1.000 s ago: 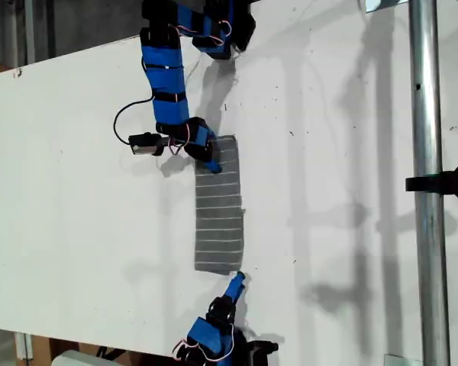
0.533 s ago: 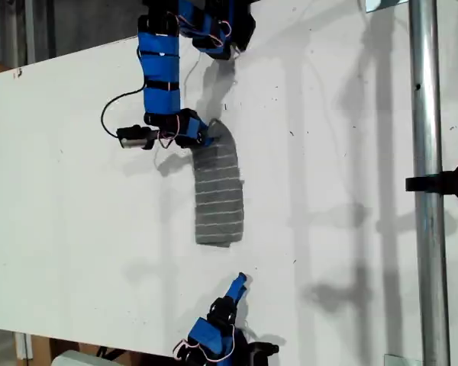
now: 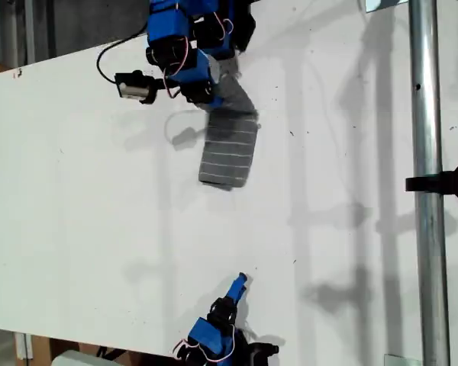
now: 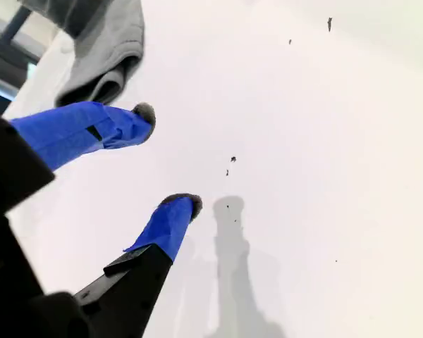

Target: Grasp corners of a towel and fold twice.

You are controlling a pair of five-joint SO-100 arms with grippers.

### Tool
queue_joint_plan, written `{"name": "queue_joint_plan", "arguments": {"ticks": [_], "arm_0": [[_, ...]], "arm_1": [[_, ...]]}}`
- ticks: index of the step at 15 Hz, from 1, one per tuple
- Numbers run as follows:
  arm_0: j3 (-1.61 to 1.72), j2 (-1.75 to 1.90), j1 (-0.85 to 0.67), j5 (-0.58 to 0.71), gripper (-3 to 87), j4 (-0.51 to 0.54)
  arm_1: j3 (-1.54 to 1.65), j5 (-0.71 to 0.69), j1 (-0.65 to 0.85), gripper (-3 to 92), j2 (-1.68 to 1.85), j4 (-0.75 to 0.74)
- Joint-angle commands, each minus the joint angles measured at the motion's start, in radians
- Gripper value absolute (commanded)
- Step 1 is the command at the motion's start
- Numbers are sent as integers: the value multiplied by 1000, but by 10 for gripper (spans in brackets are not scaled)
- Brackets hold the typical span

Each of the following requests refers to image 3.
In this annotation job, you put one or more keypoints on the grey white-striped towel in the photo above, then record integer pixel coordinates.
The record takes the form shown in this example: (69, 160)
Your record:
(229, 152)

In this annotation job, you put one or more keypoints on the white container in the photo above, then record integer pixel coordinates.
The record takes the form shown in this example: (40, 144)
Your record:
(80, 359)

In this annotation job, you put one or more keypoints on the white table leg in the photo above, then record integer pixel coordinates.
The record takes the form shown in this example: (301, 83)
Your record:
(23, 345)

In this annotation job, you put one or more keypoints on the black clamp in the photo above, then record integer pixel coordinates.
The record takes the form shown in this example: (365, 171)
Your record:
(442, 181)

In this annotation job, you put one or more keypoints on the black camera stalk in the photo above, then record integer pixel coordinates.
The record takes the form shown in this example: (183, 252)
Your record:
(160, 83)

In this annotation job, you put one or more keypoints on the black camera box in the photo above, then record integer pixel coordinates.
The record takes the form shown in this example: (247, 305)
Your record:
(265, 350)
(131, 88)

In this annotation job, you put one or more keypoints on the steel post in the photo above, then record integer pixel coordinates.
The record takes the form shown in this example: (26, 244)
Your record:
(427, 114)

